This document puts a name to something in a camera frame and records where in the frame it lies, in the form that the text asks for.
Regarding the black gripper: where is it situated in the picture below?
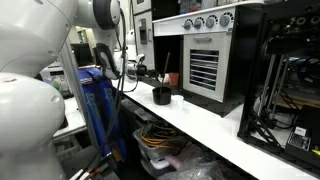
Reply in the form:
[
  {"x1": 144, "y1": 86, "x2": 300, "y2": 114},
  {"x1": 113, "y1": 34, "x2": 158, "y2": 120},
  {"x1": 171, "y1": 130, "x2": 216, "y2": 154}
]
[{"x1": 135, "y1": 63, "x2": 161, "y2": 80}]

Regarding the brown wooden spoon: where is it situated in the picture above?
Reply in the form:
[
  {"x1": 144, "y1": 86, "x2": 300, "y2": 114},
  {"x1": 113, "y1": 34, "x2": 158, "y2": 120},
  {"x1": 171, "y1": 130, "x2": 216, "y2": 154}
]
[{"x1": 158, "y1": 52, "x2": 171, "y2": 96}]

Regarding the black cup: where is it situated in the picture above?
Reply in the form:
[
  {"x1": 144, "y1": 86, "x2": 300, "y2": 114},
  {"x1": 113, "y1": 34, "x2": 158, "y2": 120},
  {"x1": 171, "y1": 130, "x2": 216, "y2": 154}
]
[{"x1": 152, "y1": 86, "x2": 172, "y2": 106}]

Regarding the orange plastic cup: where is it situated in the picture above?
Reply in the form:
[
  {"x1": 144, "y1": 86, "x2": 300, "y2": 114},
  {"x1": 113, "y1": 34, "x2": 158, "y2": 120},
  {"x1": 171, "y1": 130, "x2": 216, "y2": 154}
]
[{"x1": 168, "y1": 72, "x2": 180, "y2": 88}]

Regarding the small white cup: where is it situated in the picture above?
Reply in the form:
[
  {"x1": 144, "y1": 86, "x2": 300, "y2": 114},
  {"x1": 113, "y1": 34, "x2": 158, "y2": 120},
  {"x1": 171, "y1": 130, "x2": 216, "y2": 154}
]
[{"x1": 170, "y1": 94, "x2": 185, "y2": 111}]

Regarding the white bowl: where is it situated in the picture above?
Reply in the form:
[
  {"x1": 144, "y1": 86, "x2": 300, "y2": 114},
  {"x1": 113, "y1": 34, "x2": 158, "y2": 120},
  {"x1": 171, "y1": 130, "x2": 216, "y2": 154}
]
[{"x1": 157, "y1": 73, "x2": 170, "y2": 84}]

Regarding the white toy fridge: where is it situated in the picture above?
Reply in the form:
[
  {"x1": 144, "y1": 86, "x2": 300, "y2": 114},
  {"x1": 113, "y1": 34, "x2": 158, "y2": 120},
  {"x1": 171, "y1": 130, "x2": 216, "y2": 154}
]
[{"x1": 125, "y1": 0, "x2": 156, "y2": 79}]

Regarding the grey fridge water dispenser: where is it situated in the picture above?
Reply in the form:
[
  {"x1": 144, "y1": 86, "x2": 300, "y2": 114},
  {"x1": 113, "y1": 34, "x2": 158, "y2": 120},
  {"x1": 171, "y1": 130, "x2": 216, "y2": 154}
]
[{"x1": 138, "y1": 18, "x2": 148, "y2": 45}]

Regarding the white toy oven door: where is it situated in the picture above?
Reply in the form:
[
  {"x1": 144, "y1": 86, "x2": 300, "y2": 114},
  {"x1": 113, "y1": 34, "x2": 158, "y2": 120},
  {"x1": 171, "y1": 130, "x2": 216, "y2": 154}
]
[{"x1": 182, "y1": 31, "x2": 234, "y2": 104}]

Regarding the grey oven knob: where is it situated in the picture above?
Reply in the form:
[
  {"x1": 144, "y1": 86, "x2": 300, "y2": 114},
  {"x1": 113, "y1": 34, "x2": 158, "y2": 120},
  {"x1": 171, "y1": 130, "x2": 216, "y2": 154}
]
[
  {"x1": 193, "y1": 17, "x2": 205, "y2": 30},
  {"x1": 204, "y1": 15, "x2": 217, "y2": 29},
  {"x1": 182, "y1": 18, "x2": 194, "y2": 31},
  {"x1": 219, "y1": 12, "x2": 235, "y2": 28}
]

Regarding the black computer monitor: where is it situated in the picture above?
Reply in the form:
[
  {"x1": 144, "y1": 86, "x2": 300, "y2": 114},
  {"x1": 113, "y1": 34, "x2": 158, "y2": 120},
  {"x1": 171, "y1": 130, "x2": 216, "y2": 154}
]
[{"x1": 70, "y1": 43, "x2": 95, "y2": 67}]

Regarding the clear plastic storage bin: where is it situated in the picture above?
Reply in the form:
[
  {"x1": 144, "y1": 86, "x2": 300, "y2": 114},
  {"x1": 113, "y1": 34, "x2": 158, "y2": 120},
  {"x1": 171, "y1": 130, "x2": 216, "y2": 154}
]
[{"x1": 132, "y1": 128, "x2": 192, "y2": 165}]

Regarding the white toy kitchen unit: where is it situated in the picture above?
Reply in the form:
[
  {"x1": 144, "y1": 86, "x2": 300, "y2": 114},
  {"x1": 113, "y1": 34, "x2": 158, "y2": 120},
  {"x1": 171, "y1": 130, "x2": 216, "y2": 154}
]
[{"x1": 151, "y1": 0, "x2": 265, "y2": 118}]

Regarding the pink cloth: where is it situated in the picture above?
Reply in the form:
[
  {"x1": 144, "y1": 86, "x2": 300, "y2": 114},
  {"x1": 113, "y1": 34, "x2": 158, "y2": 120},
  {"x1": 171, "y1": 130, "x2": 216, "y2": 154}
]
[{"x1": 164, "y1": 144, "x2": 202, "y2": 172}]

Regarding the white side table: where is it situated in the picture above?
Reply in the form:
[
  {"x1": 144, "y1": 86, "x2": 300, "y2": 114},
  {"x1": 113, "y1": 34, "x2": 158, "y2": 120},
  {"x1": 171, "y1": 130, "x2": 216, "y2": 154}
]
[{"x1": 51, "y1": 96, "x2": 88, "y2": 141}]

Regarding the clear box with green item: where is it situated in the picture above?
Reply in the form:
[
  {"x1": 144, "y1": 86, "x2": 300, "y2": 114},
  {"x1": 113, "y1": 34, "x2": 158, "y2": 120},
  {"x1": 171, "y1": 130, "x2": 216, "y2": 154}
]
[{"x1": 39, "y1": 66, "x2": 71, "y2": 98}]

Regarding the clear plastic bag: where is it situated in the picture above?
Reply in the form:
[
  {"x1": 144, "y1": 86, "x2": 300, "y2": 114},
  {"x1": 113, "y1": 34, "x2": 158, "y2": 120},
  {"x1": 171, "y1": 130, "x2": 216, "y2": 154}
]
[{"x1": 158, "y1": 159, "x2": 228, "y2": 180}]

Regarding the black box with white label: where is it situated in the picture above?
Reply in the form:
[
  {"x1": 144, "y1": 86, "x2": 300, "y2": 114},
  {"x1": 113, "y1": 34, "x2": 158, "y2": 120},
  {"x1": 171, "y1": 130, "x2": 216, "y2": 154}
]
[{"x1": 286, "y1": 126, "x2": 313, "y2": 153}]

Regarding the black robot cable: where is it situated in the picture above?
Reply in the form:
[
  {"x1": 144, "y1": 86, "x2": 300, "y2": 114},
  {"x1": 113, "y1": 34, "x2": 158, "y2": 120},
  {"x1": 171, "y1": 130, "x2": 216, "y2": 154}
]
[{"x1": 83, "y1": 6, "x2": 139, "y2": 178}]

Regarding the yellow cable bundle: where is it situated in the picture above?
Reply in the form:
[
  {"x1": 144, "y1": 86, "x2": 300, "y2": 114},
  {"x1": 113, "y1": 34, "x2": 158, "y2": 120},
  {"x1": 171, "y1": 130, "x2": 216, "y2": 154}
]
[{"x1": 139, "y1": 123, "x2": 178, "y2": 150}]

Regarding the aluminium frame post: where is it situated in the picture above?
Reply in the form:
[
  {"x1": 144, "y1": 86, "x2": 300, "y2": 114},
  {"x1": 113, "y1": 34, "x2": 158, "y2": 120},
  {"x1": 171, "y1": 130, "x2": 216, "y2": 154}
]
[{"x1": 59, "y1": 43, "x2": 103, "y2": 158}]

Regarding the black 3D printer frame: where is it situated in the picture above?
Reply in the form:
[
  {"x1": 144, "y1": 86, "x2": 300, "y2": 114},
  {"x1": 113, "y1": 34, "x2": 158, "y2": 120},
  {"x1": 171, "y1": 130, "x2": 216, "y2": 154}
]
[{"x1": 237, "y1": 0, "x2": 320, "y2": 178}]

